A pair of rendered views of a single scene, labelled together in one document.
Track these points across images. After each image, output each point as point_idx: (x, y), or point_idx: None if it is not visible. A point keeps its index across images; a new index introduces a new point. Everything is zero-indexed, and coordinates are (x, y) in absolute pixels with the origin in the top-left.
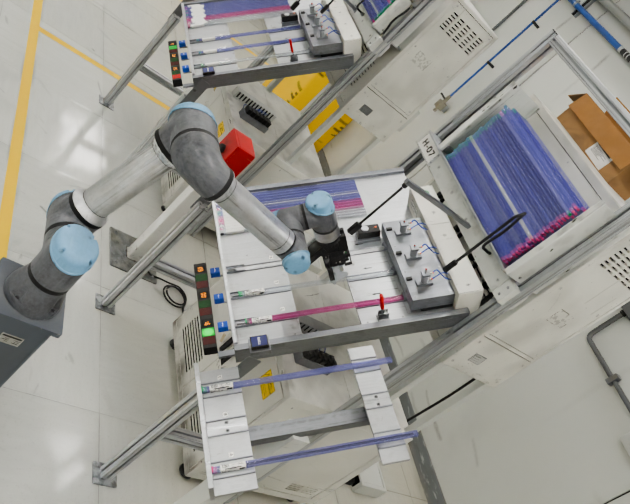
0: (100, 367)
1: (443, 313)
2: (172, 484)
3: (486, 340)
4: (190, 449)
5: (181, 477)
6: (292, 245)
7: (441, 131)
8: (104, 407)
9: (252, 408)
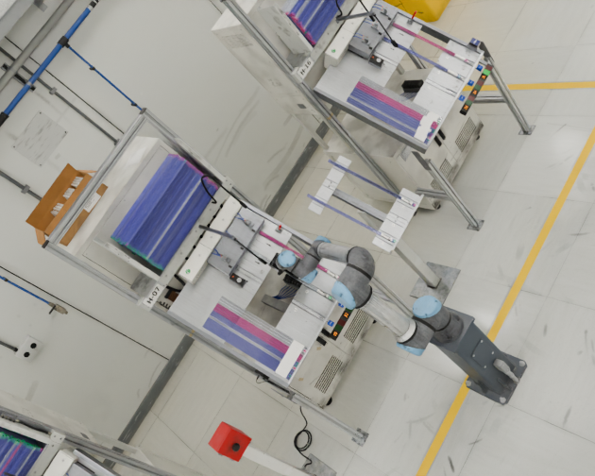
0: (389, 388)
1: (252, 208)
2: None
3: None
4: (370, 316)
5: None
6: (323, 242)
7: (134, 297)
8: (400, 362)
9: None
